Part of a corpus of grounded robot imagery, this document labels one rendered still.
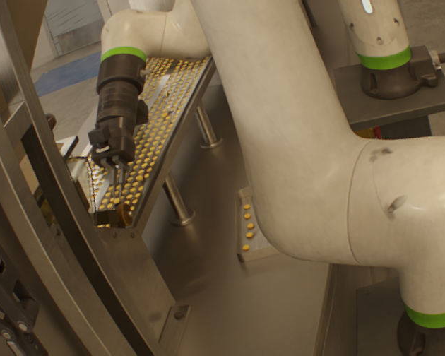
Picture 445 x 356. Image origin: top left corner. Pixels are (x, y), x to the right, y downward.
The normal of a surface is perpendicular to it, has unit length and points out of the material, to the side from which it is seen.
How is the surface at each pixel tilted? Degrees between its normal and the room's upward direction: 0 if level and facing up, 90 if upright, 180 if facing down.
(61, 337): 90
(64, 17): 90
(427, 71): 81
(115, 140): 32
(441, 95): 0
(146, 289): 90
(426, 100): 0
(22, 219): 90
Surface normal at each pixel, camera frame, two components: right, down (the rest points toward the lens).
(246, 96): -0.54, 0.54
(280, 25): 0.44, 0.32
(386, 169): -0.50, -0.60
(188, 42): 0.04, 0.40
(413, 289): -0.76, 0.52
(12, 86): -0.18, 0.55
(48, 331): 0.93, -0.17
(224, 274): -0.31, -0.82
